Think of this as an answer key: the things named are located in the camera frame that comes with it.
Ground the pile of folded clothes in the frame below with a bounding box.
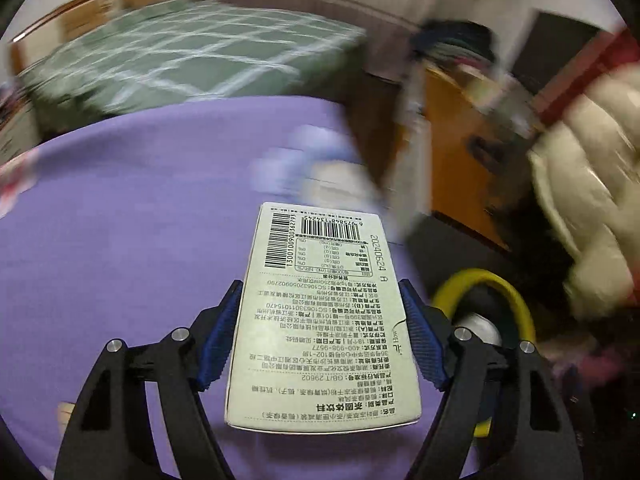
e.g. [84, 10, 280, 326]
[412, 20, 501, 68]

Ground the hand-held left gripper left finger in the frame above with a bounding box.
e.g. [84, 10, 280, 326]
[52, 280, 246, 480]

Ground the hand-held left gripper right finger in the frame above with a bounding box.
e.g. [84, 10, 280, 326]
[397, 278, 586, 480]

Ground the yellow-rimmed blue bin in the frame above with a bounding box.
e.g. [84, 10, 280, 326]
[431, 268, 538, 438]

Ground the purple floral tablecloth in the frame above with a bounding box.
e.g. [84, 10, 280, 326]
[0, 95, 451, 480]

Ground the white puffer jacket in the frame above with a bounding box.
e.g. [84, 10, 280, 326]
[527, 62, 640, 316]

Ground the black television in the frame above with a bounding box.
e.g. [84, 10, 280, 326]
[510, 10, 606, 91]

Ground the wooden bed headboard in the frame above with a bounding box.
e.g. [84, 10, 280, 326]
[10, 0, 151, 81]

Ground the green white box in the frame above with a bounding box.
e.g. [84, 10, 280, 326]
[224, 201, 423, 433]

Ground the green checked bed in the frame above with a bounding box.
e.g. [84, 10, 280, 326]
[17, 0, 371, 116]

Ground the orange wooden desk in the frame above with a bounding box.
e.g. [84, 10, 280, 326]
[395, 62, 541, 256]

